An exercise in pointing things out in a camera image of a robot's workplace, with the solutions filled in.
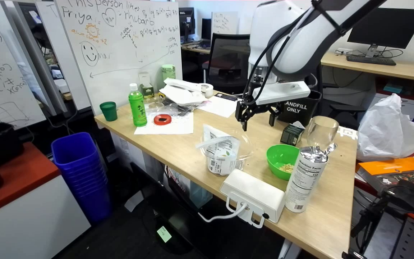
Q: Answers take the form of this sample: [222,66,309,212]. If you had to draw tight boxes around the white power box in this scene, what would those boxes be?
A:
[219,169,286,226]

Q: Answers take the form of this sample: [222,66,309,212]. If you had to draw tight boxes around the small whiteboard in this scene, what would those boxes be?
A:
[212,10,240,36]

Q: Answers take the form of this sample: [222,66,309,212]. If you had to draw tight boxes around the green bottle white cap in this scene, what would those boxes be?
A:
[128,82,148,128]

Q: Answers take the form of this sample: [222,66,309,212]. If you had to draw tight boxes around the red tape roll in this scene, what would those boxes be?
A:
[153,113,173,127]

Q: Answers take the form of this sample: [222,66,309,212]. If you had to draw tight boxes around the light green container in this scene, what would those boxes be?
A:
[160,64,177,84]

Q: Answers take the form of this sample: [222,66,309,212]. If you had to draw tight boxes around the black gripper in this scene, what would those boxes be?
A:
[235,92,282,133]

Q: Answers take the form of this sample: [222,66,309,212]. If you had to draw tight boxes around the white wrist mount plate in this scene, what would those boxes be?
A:
[253,79,312,107]

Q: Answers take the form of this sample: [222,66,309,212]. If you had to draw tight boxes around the wide black computer monitor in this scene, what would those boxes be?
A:
[347,6,414,62]

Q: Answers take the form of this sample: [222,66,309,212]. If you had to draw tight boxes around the clear plastic cup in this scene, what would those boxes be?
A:
[304,115,341,154]

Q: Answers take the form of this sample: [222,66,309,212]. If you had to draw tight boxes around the black tripod stand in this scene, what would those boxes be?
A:
[350,192,397,259]

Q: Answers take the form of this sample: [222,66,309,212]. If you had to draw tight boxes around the whiteboard with black writing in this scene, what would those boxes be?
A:
[0,0,48,133]

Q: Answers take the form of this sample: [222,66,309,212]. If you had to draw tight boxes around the small black device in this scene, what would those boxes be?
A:
[279,123,305,147]

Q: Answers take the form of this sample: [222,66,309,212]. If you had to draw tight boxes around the pile of white papers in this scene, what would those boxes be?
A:
[158,78,216,108]

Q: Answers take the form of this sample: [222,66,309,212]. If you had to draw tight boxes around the green floor sticker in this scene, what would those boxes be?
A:
[156,225,174,245]

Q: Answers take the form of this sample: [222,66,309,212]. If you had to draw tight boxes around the green plastic bowl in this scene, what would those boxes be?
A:
[265,143,301,183]

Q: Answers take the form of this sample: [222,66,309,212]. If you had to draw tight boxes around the black mesh office chair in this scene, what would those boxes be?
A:
[206,32,253,97]

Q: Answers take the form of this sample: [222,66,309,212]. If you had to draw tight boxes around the white wipes canister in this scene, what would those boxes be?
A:
[285,146,331,215]

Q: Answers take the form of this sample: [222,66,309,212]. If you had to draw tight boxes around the orange book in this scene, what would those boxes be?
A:
[357,156,414,179]

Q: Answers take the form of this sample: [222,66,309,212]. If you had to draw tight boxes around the long wooden desk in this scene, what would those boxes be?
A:
[181,42,414,85]

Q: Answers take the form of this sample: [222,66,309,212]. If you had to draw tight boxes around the black keyboard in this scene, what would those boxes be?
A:
[345,54,399,68]

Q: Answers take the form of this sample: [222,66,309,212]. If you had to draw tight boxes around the white paper sheet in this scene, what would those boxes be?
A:
[134,111,196,137]
[199,95,240,120]

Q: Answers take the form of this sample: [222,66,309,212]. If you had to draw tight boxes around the white cable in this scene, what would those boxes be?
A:
[197,199,266,231]

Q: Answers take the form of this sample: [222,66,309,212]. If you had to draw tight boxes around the blue stacked bins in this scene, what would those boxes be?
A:
[51,131,114,226]

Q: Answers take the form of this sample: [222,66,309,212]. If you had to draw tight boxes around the small black monitor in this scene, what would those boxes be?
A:
[177,6,197,41]

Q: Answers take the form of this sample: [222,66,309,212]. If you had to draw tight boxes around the white plastic bag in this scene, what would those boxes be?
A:
[357,92,414,163]

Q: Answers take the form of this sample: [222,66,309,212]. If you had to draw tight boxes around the white cabinet red top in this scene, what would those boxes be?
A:
[0,141,92,259]

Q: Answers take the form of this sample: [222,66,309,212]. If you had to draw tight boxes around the large whiteboard with drawings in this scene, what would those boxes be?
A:
[55,0,184,115]

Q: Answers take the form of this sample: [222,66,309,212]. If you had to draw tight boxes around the dark green cup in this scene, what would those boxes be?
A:
[98,101,120,123]

